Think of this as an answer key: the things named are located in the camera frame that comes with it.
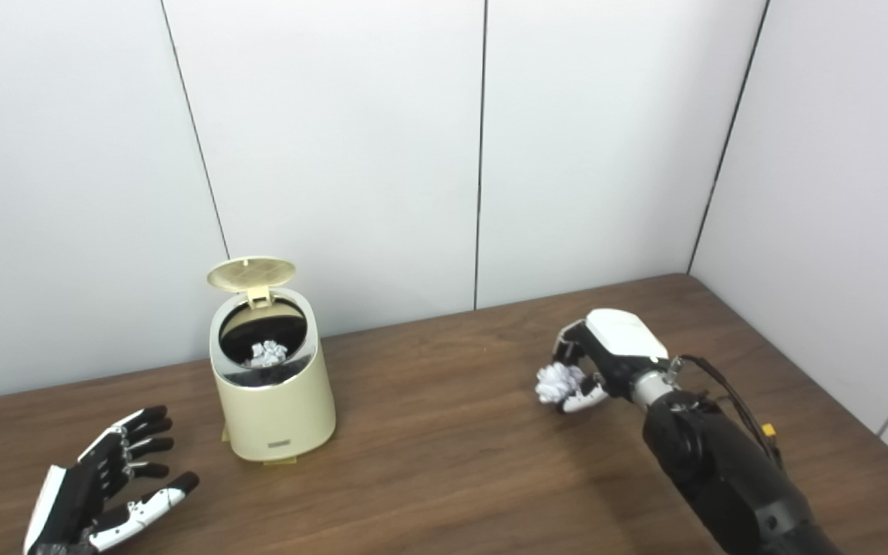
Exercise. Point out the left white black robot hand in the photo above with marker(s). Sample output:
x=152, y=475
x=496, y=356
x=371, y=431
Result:
x=78, y=501

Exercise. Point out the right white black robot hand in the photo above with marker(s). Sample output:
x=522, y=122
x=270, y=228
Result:
x=621, y=339

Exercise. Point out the white paper ball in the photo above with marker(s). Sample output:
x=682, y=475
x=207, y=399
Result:
x=267, y=354
x=558, y=382

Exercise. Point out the cream round bin lid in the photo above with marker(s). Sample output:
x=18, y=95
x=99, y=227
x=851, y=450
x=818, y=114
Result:
x=251, y=273

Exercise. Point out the cream-colored bin body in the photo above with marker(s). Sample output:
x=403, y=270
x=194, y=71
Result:
x=278, y=416

